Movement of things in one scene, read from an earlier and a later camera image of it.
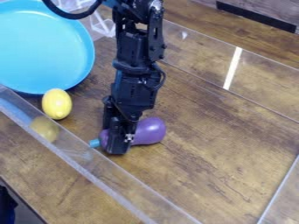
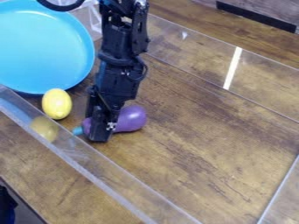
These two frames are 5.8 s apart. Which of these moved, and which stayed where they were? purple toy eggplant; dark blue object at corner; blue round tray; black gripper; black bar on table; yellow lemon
Moved: purple toy eggplant; black gripper
Stayed: black bar on table; yellow lemon; blue round tray; dark blue object at corner
